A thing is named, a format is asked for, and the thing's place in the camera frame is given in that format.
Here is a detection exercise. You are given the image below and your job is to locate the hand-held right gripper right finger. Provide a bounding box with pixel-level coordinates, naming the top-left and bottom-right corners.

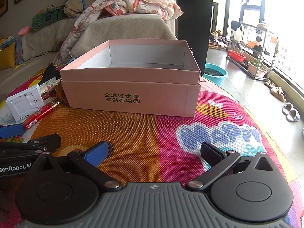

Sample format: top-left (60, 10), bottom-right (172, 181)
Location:
top-left (186, 142), bottom-right (275, 192)

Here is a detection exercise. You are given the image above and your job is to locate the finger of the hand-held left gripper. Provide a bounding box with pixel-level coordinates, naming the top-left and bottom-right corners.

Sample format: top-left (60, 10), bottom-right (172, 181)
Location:
top-left (0, 123), bottom-right (26, 139)
top-left (0, 134), bottom-right (62, 157)

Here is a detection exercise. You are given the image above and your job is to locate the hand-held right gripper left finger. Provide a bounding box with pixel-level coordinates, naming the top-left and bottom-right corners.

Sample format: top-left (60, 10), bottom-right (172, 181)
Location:
top-left (33, 141), bottom-right (122, 192)

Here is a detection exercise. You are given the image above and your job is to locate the white battery charger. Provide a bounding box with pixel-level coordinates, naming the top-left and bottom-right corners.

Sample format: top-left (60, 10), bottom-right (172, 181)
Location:
top-left (6, 85), bottom-right (49, 121)

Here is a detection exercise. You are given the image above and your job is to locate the pink cardboard box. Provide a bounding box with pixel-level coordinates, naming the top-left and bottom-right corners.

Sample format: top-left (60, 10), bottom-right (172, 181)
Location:
top-left (59, 40), bottom-right (202, 117)

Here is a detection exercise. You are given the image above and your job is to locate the red lighter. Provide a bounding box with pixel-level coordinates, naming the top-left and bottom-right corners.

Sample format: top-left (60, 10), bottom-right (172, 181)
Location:
top-left (23, 100), bottom-right (60, 130)

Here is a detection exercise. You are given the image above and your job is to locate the colourful play mat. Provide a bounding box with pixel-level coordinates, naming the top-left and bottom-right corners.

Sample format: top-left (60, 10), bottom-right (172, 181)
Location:
top-left (0, 62), bottom-right (304, 228)

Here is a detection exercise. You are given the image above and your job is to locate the black and white packet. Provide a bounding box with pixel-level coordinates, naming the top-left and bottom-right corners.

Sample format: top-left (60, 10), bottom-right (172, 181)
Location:
top-left (38, 63), bottom-right (62, 94)

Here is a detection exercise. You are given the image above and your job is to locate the yellow cushion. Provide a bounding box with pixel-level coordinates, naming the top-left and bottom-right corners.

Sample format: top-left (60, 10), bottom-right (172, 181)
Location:
top-left (0, 43), bottom-right (17, 71)

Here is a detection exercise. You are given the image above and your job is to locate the teal basin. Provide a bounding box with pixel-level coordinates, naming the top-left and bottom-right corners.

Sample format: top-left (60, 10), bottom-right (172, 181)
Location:
top-left (203, 63), bottom-right (229, 87)

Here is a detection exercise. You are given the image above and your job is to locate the blue patterned cloth strip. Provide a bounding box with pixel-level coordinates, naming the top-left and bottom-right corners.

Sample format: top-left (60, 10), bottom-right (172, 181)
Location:
top-left (14, 37), bottom-right (25, 64)

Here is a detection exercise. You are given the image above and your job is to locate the white slipper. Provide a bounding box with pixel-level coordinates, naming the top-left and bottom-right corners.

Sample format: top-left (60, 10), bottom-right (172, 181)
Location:
top-left (283, 102), bottom-right (294, 115)
top-left (287, 109), bottom-right (300, 122)

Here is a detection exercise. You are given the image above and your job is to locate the striped sandal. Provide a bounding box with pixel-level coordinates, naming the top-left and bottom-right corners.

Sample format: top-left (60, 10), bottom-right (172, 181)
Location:
top-left (271, 87), bottom-right (287, 103)

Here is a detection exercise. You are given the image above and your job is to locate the potted plant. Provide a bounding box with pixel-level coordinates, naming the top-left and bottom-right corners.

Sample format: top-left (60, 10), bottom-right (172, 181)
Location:
top-left (247, 56), bottom-right (268, 78)

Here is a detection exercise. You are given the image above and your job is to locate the red basin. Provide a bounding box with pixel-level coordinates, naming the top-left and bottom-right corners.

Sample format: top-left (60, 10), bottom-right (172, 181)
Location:
top-left (228, 50), bottom-right (247, 63)

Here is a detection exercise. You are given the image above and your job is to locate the metal rack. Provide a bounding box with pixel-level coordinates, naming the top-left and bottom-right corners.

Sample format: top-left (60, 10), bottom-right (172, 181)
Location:
top-left (227, 21), bottom-right (279, 81)

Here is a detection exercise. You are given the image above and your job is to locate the green plush toy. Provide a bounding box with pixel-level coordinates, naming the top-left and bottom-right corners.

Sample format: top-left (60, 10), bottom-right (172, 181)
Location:
top-left (20, 4), bottom-right (67, 36)

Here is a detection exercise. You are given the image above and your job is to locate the beige sofa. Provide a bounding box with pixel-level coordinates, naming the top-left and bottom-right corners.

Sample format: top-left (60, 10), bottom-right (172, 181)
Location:
top-left (0, 13), bottom-right (177, 100)

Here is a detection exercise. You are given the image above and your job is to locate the beige plush pillow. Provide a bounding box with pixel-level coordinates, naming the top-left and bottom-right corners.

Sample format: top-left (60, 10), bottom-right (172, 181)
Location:
top-left (64, 0), bottom-right (96, 17)

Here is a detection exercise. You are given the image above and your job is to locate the printed blanket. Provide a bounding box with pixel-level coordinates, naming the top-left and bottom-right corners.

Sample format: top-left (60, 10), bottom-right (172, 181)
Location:
top-left (54, 0), bottom-right (184, 66)

